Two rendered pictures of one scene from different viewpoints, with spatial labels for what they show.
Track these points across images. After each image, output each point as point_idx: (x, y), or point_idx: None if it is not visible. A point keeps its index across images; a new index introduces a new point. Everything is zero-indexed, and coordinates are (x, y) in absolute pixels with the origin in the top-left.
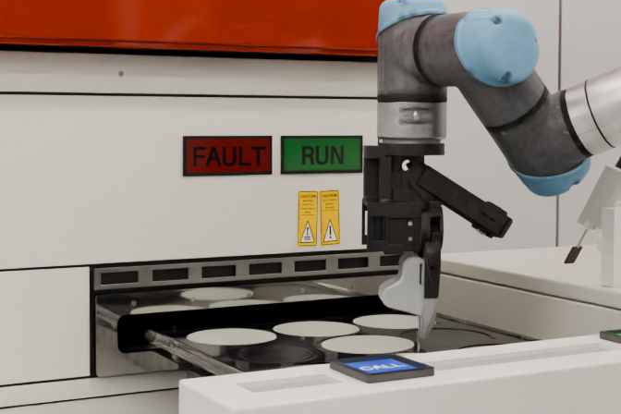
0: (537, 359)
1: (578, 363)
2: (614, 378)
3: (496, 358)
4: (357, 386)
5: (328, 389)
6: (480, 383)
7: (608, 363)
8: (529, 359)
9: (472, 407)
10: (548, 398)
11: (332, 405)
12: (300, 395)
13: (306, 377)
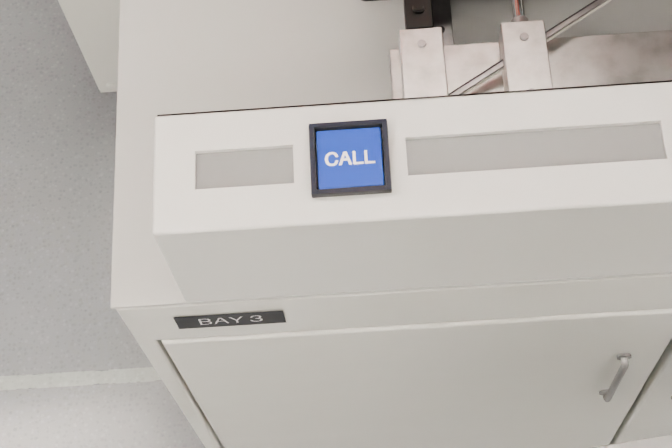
0: (554, 148)
1: (569, 201)
2: (612, 212)
3: (511, 132)
4: (296, 204)
5: (265, 204)
6: (432, 218)
7: (606, 206)
8: (543, 148)
9: (421, 229)
10: (519, 223)
11: (257, 231)
12: (231, 213)
13: (273, 147)
